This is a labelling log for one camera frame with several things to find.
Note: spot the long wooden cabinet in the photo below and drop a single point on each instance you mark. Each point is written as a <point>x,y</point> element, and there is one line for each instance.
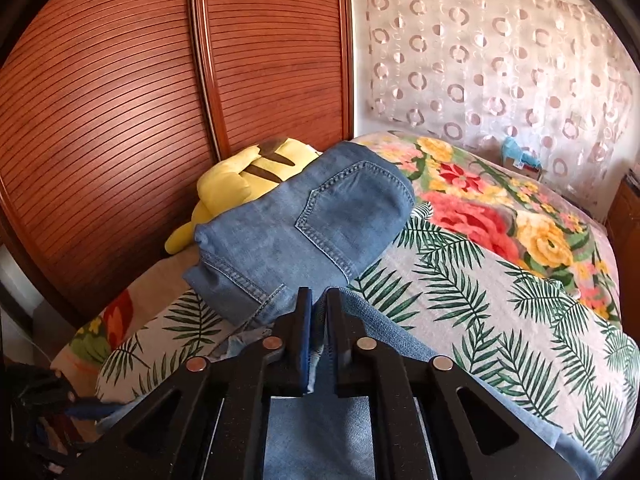
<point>620,205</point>

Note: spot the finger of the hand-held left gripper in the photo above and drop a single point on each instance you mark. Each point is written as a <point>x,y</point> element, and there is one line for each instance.
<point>92,408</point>

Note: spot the blue cloth bundle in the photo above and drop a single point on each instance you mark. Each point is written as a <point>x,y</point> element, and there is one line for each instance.
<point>517,152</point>

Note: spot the leaf print bed sheet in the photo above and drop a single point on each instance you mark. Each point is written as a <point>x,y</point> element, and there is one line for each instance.
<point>500,320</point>

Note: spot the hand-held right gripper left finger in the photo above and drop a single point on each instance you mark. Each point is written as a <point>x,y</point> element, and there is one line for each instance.
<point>302,345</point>

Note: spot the circle patterned sheer curtain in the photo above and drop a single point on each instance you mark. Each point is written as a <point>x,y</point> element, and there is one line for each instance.
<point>490,60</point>

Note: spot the yellow plush toy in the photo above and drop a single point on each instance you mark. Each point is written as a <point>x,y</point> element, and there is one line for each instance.
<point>235,180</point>

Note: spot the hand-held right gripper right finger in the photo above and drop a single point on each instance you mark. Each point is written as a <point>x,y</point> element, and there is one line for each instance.
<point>334,345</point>

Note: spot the floral blanket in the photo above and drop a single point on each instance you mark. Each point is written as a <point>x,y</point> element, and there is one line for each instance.
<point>500,210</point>

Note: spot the folded blue denim pants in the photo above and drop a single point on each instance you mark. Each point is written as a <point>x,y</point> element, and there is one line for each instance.
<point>305,225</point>

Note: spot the light blue denim pants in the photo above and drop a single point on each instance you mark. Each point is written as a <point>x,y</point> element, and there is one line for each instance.
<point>395,360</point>

